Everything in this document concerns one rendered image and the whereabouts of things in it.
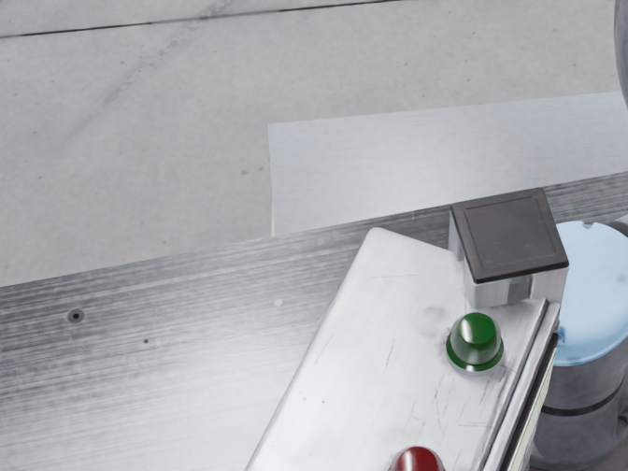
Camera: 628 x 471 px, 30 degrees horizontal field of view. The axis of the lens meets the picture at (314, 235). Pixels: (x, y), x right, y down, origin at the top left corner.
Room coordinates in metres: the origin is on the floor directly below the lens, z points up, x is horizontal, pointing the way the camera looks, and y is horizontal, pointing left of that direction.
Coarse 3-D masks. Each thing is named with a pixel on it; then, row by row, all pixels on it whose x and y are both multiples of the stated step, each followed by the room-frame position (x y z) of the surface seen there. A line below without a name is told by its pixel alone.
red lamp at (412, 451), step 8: (408, 448) 0.21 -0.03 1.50; (416, 448) 0.21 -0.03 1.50; (424, 448) 0.21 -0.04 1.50; (400, 456) 0.20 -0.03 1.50; (408, 456) 0.20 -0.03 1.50; (416, 456) 0.20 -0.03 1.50; (424, 456) 0.20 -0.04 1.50; (432, 456) 0.20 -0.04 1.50; (392, 464) 0.20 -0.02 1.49; (400, 464) 0.20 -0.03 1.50; (408, 464) 0.20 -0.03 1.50; (416, 464) 0.20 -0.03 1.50; (424, 464) 0.20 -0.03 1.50; (432, 464) 0.20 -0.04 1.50; (440, 464) 0.20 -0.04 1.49
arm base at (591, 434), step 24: (624, 384) 0.49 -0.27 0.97; (552, 408) 0.46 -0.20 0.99; (576, 408) 0.46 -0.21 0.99; (600, 408) 0.47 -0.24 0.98; (624, 408) 0.49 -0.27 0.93; (552, 432) 0.46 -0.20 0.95; (576, 432) 0.46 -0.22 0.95; (600, 432) 0.46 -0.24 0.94; (624, 432) 0.47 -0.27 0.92; (552, 456) 0.45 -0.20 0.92; (576, 456) 0.45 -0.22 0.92; (600, 456) 0.45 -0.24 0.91
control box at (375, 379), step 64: (384, 256) 0.32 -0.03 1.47; (448, 256) 0.31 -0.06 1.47; (384, 320) 0.28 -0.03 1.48; (448, 320) 0.28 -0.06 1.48; (512, 320) 0.27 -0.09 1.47; (320, 384) 0.25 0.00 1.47; (384, 384) 0.25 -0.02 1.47; (448, 384) 0.24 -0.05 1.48; (512, 384) 0.24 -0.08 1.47; (256, 448) 0.22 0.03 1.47; (320, 448) 0.22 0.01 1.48; (384, 448) 0.22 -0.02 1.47; (448, 448) 0.21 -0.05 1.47
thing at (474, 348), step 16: (464, 320) 0.26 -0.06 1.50; (480, 320) 0.26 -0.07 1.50; (448, 336) 0.27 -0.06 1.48; (464, 336) 0.26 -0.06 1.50; (480, 336) 0.25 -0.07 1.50; (496, 336) 0.26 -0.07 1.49; (448, 352) 0.26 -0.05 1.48; (464, 352) 0.25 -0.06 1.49; (480, 352) 0.25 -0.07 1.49; (496, 352) 0.25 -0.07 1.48; (464, 368) 0.25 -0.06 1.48; (480, 368) 0.25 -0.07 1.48; (496, 368) 0.25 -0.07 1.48
